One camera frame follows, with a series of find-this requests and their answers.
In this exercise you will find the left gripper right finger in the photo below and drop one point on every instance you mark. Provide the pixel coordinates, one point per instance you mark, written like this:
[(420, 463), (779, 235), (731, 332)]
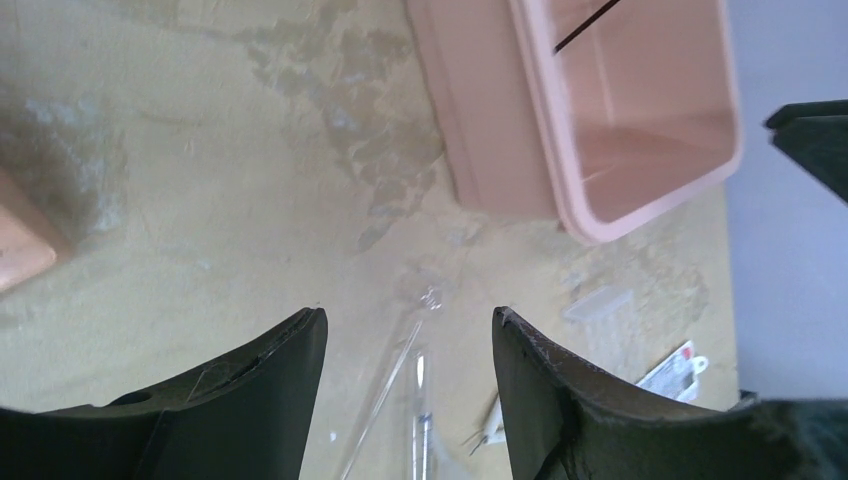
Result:
[(566, 418)]

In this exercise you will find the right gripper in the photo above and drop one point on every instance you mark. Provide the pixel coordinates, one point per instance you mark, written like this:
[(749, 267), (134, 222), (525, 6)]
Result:
[(814, 136)]

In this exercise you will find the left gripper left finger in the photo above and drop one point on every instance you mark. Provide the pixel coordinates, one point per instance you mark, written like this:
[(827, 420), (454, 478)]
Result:
[(245, 414)]

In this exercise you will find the white clay triangle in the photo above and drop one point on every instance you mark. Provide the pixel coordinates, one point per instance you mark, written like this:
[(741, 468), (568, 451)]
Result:
[(492, 431)]

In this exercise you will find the white labelled package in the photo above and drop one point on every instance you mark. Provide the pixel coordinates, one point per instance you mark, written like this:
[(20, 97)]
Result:
[(677, 376)]

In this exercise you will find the white test tube rack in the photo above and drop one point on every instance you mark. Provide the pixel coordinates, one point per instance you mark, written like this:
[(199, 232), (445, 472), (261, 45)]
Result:
[(601, 303)]

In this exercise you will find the glass stirring rod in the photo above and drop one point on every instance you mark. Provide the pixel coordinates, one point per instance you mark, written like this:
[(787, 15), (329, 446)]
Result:
[(380, 391)]

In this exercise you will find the pink plastic bin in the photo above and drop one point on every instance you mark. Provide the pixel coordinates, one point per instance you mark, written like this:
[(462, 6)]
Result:
[(635, 117)]

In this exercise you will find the black metal tripod stand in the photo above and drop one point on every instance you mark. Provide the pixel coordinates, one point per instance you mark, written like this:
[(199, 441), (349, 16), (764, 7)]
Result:
[(585, 25)]

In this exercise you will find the peach file organizer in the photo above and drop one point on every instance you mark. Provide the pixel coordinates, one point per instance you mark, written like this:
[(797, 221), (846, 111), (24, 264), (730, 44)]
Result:
[(30, 243)]

